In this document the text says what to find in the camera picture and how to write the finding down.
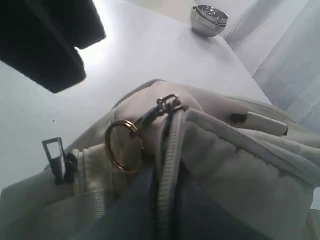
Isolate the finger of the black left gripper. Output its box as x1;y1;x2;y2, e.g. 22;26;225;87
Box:
0;38;86;94
0;0;106;59

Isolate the cream duffel bag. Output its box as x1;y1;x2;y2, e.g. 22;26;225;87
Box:
0;80;320;240

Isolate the white backdrop curtain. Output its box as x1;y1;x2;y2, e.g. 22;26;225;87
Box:
222;0;320;131

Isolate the metal zipper pull ring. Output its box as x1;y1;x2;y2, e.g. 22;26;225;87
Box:
104;94;188;175

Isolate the stainless steel bowl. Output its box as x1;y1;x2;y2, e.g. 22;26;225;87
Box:
190;5;229;38

